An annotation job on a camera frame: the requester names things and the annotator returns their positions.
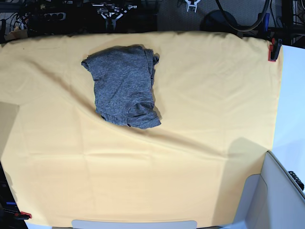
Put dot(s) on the grey long-sleeve T-shirt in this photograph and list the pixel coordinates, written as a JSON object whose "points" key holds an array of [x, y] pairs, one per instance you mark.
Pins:
{"points": [[123, 80]]}

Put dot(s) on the yellow table cloth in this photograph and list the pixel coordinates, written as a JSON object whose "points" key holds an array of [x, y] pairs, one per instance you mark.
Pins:
{"points": [[217, 96]]}

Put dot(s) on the black round stand base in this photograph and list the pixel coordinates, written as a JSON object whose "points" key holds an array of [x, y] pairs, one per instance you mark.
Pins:
{"points": [[215, 22]]}

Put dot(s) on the white plastic tray edge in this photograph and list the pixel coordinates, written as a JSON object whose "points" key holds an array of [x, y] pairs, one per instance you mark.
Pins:
{"points": [[82, 224]]}

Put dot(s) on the black power strip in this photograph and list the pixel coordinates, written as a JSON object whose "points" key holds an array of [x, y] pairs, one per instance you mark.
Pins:
{"points": [[53, 16]]}

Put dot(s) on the red black clamp right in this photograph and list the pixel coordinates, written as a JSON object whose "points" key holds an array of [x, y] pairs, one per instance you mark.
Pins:
{"points": [[274, 49]]}

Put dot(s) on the red black clamp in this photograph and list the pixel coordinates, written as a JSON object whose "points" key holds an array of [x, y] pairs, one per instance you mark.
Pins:
{"points": [[22, 216], [274, 49]]}

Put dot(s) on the white cardboard box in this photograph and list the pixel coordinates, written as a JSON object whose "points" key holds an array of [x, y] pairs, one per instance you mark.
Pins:
{"points": [[271, 199]]}

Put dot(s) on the red black clamp left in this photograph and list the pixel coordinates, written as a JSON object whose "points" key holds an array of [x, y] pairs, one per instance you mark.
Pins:
{"points": [[22, 216]]}

